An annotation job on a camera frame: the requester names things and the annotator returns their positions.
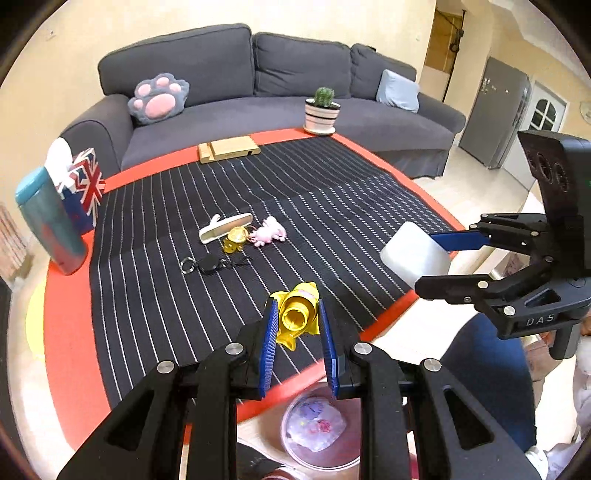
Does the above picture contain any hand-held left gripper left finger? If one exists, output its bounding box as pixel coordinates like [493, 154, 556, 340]
[58, 298, 280, 480]

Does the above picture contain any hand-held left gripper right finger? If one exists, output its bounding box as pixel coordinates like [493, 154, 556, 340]
[318, 300, 543, 480]

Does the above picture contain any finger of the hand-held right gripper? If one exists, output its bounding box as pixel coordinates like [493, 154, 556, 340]
[414, 261, 555, 308]
[429, 212, 557, 261]

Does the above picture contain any yellow rubber toy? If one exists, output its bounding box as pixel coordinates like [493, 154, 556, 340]
[269, 281, 320, 350]

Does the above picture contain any pale mint plastic box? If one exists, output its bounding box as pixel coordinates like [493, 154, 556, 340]
[379, 222, 451, 288]

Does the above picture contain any pink bin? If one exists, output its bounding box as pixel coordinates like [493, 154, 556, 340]
[281, 383, 363, 469]

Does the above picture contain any black retractable key reel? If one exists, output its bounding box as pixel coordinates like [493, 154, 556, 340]
[181, 256, 252, 275]

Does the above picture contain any amber keychain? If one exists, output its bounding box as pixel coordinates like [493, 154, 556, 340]
[222, 226, 247, 254]

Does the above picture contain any pink plush keychain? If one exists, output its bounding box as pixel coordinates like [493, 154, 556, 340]
[249, 218, 287, 247]

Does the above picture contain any white shoehorn-like tool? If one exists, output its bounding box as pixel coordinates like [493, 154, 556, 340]
[199, 213, 254, 243]

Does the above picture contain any clear plastic bag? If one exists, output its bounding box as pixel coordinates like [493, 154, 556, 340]
[286, 399, 347, 453]

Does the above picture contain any white door with window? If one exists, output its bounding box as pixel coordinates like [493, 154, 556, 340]
[526, 82, 571, 134]

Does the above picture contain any person's leg in jeans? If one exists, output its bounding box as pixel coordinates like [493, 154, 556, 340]
[438, 314, 539, 453]

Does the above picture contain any grey refrigerator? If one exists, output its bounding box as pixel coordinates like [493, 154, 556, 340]
[459, 56, 532, 169]

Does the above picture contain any person's black shoe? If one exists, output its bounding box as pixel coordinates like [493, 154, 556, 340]
[238, 443, 287, 480]

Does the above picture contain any light blue cushion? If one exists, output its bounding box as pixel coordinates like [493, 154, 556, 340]
[376, 69, 421, 113]

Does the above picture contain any cactus in striped pot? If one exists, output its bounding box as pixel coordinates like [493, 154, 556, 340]
[304, 87, 341, 136]

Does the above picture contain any wooden doorway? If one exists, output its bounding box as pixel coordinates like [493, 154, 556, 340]
[422, 0, 467, 100]

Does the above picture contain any wooden phone stand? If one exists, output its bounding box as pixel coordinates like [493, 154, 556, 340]
[198, 135, 260, 163]

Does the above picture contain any dark grey sofa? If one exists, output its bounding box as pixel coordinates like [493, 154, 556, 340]
[60, 23, 467, 178]

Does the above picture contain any yellow round stool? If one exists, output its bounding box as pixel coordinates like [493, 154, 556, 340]
[25, 286, 47, 365]

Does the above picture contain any flag print tissue box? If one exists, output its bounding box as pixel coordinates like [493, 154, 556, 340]
[55, 148, 106, 236]

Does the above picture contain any teal thermos bottle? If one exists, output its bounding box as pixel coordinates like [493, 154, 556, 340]
[15, 167, 88, 276]

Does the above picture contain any grey pink paw cushion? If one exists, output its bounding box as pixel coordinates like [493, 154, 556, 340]
[128, 72, 190, 126]

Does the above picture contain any pink patterned curtain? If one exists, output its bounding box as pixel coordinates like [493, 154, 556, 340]
[0, 203, 33, 278]

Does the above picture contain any white tissue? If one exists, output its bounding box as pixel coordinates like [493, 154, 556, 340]
[45, 137, 77, 183]

